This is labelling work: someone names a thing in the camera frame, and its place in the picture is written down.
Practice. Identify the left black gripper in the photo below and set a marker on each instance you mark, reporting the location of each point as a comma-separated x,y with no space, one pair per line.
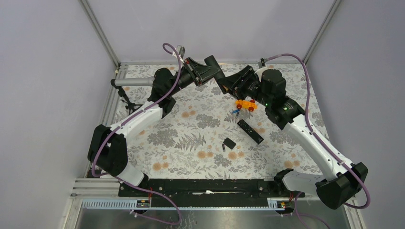
202,73

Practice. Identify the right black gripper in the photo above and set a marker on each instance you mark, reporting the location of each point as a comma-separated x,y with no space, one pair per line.
231,82

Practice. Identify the grey microphone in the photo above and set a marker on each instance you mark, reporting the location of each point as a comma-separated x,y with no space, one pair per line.
148,81

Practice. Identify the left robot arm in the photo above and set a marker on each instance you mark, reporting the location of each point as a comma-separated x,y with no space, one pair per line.
108,147

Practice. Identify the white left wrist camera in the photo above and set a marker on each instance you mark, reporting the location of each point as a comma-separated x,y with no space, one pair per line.
181,51

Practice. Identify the black battery cover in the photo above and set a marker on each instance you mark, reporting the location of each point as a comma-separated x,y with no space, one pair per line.
229,143

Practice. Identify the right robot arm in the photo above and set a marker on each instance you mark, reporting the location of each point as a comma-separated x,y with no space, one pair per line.
341,179

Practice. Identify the black remote control back up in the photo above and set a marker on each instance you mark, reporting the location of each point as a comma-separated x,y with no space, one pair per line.
212,62

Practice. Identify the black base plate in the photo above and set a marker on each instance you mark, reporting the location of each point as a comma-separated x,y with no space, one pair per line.
211,193

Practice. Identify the black remote control with buttons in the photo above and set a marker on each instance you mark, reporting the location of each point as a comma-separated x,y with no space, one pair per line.
250,131

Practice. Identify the floral table mat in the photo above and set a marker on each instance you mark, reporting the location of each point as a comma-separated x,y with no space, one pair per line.
187,143

